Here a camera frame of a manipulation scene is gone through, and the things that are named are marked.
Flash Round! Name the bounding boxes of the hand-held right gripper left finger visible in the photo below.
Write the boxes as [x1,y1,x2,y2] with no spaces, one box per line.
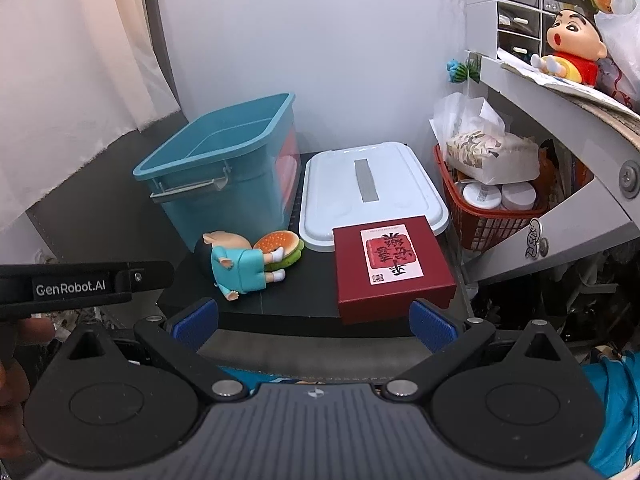
[54,297,250,401]

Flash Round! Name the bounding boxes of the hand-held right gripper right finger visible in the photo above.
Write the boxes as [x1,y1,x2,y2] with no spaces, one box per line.
[382,299,577,401]

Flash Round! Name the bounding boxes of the boy figurine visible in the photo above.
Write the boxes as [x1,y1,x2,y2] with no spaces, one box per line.
[194,230,287,303]

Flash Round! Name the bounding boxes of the dark red gift box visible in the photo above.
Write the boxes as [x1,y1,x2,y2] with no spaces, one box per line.
[332,215,458,326]

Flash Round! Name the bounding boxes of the smiling burger plush toy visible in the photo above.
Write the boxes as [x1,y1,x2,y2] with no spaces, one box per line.
[252,230,305,267]

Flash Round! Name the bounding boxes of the teal plastic storage bin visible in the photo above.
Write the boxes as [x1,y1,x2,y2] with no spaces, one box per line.
[132,92,302,253]

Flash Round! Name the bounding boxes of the white bin lid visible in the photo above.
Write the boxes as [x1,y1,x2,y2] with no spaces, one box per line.
[298,142,450,253]

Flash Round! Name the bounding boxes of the dark grey desktop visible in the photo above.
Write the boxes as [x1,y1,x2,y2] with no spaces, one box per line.
[25,105,476,378]

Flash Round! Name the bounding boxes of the person's left hand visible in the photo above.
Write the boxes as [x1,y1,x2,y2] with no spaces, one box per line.
[0,317,57,461]

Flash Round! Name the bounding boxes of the black desk mat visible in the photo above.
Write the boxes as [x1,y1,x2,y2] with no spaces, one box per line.
[157,146,473,338]

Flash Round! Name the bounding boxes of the red plastic basket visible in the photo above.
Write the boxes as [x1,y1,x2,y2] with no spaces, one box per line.
[433,144,551,252]

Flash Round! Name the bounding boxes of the cartoon sticker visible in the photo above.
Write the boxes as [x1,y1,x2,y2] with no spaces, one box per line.
[522,217,549,260]

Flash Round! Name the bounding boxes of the grey curved desk shelf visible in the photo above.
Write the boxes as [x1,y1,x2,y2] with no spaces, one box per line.
[467,50,640,286]

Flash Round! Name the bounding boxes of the patterned tissue pack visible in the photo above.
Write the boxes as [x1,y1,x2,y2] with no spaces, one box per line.
[445,130,541,186]

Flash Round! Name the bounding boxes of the person's teal clothing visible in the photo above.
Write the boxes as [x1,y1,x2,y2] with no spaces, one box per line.
[580,350,640,478]

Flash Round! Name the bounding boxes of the beige curtain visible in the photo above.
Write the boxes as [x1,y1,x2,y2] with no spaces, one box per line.
[0,0,182,233]

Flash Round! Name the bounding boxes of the crumpled white plastic bag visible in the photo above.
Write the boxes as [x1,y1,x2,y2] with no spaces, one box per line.
[430,92,507,148]

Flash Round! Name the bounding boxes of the round metal bolt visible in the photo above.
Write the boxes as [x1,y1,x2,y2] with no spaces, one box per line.
[619,160,640,198]

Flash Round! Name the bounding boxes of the white paper sheets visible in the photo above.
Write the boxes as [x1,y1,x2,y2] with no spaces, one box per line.
[502,57,640,121]

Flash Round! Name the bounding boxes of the brown cardboard sheet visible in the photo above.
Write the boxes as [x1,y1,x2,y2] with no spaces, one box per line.
[545,87,640,151]

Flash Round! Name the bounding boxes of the boy doll in red shirt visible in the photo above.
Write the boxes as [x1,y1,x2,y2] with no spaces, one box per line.
[530,7,608,92]

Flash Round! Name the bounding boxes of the grey drawer organiser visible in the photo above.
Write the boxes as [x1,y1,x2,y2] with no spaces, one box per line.
[460,0,608,63]

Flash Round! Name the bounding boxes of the large white plastic bag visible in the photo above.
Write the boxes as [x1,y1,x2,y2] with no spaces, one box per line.
[592,0,640,111]

